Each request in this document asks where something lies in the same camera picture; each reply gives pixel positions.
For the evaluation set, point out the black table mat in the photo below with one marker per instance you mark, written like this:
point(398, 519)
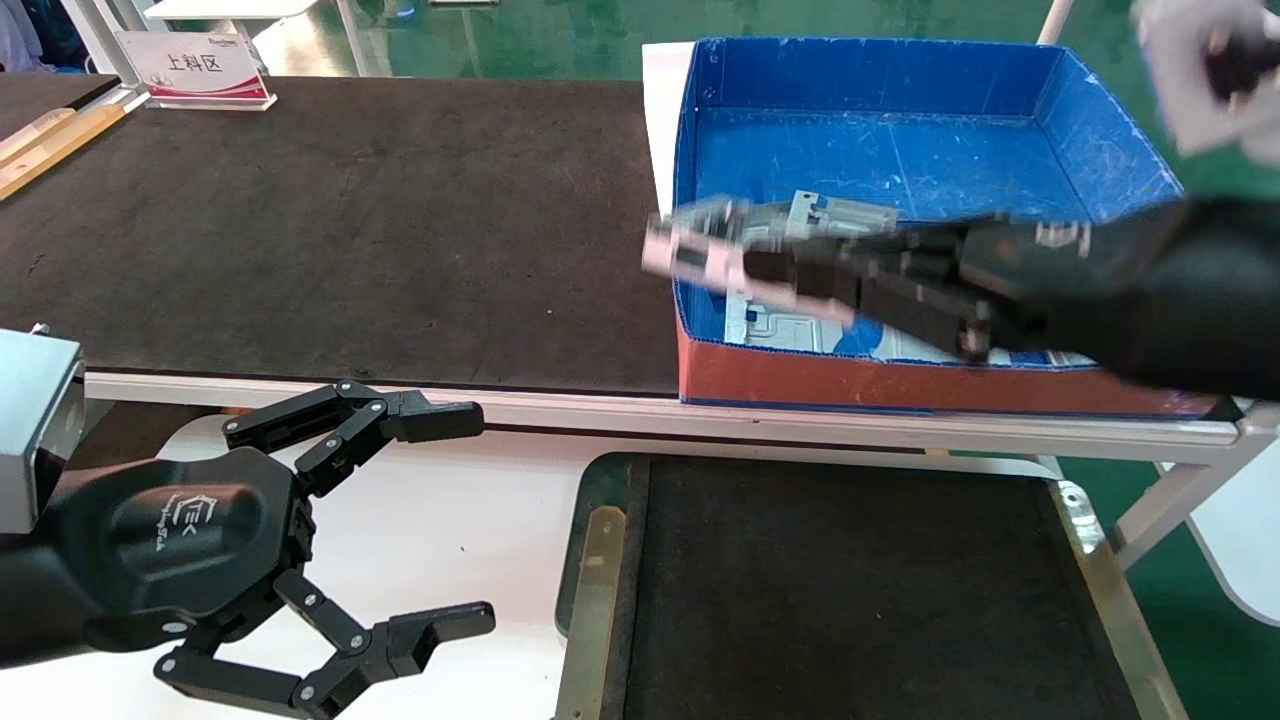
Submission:
point(350, 230)

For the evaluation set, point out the white red sign card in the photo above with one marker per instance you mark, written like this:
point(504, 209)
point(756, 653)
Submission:
point(195, 65)

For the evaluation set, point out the pale beige strip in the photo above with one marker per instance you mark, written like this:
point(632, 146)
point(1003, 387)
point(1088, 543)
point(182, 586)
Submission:
point(35, 130)

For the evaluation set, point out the white frame tube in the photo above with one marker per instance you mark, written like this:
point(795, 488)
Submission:
point(1055, 20)

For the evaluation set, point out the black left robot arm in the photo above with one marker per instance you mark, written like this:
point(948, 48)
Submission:
point(30, 600)

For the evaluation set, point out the blue corrugated plastic box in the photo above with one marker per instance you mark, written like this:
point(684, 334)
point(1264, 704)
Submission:
point(900, 150)

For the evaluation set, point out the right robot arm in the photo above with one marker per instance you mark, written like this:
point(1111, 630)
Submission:
point(1220, 300)

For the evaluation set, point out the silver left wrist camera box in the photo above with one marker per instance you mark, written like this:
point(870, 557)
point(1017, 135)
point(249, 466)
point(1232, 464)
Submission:
point(30, 430)

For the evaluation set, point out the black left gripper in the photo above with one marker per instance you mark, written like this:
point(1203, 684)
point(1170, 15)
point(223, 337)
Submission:
point(190, 540)

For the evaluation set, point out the black tray container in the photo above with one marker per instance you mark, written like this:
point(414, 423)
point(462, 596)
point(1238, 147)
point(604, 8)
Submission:
point(850, 590)

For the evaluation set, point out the wooden strip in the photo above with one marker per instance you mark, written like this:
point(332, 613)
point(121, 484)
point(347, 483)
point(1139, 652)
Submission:
point(60, 150)

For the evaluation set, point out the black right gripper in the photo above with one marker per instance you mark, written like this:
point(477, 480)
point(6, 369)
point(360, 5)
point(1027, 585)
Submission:
point(1040, 280)

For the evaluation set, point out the white aluminium table frame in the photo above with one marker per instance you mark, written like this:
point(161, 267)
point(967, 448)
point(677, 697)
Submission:
point(500, 405)

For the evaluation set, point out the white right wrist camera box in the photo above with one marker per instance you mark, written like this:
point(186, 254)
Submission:
point(1200, 80)

